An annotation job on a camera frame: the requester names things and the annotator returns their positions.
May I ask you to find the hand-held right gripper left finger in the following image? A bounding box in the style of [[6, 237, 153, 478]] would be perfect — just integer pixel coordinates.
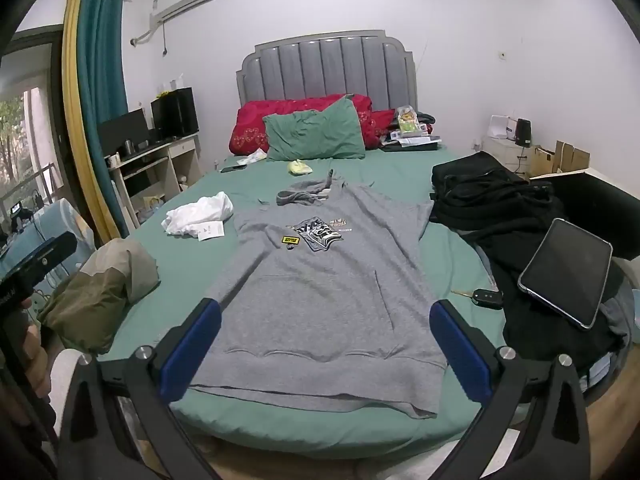
[[60, 297, 223, 480]]

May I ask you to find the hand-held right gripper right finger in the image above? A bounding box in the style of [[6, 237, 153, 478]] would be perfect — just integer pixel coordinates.
[[429, 299, 593, 480]]

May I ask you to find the grey hoodie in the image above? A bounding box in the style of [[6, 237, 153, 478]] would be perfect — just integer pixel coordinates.
[[187, 170, 448, 418]]

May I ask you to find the black clothes pile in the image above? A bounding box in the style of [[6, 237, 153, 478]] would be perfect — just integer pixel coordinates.
[[429, 151, 631, 361]]

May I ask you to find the grey blue clothes pile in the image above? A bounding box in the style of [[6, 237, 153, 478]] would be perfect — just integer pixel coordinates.
[[582, 280, 640, 391]]

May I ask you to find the person's left hand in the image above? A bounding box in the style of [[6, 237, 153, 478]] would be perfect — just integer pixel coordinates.
[[20, 297, 51, 398]]

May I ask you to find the black car key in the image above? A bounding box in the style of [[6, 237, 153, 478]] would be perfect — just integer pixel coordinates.
[[450, 287, 502, 309]]

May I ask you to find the olive jacket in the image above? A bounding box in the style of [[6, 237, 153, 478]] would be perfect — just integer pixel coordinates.
[[37, 237, 162, 356]]

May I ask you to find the glass balcony door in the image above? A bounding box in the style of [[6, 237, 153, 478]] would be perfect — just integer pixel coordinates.
[[0, 30, 66, 221]]

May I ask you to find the white garment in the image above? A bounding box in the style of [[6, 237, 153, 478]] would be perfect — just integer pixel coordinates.
[[161, 191, 235, 238]]

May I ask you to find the grey tablet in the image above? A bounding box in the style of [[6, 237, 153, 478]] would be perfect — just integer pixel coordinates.
[[517, 218, 614, 330]]

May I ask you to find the black monitor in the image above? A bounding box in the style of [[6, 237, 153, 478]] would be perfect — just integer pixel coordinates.
[[96, 108, 151, 157]]

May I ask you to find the yellow curtain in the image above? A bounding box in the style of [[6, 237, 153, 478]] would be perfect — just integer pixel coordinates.
[[61, 0, 108, 246]]

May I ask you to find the beige computer desk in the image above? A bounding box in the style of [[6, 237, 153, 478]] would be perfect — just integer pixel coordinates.
[[107, 132, 203, 238]]

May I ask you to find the teal curtain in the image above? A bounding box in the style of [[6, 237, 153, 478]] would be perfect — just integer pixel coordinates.
[[75, 0, 128, 241]]

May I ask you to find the bed with green sheet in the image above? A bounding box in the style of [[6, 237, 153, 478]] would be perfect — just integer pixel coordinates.
[[95, 30, 531, 461]]

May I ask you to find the white nightstand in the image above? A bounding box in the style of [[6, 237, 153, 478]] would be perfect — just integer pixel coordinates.
[[482, 135, 531, 176]]

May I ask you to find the black side table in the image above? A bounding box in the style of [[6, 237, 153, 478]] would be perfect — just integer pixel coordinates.
[[530, 167, 640, 261]]

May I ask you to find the black computer tower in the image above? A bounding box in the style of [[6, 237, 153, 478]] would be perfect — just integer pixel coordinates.
[[151, 87, 199, 139]]

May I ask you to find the brown cardboard box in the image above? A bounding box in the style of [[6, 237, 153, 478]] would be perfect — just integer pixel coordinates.
[[530, 147, 557, 177], [555, 141, 591, 173]]

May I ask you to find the stack of books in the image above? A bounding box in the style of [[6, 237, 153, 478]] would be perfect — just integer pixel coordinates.
[[380, 132, 443, 152]]

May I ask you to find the white box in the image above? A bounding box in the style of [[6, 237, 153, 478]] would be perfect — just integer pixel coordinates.
[[487, 115, 516, 139]]

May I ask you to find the green pillow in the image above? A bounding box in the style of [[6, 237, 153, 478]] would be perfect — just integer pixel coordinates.
[[263, 96, 367, 162]]

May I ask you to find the white air conditioner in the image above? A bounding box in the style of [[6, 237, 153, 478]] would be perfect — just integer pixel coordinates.
[[150, 0, 230, 23]]

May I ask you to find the air conditioner hose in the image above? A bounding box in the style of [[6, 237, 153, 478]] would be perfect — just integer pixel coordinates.
[[131, 20, 166, 48]]

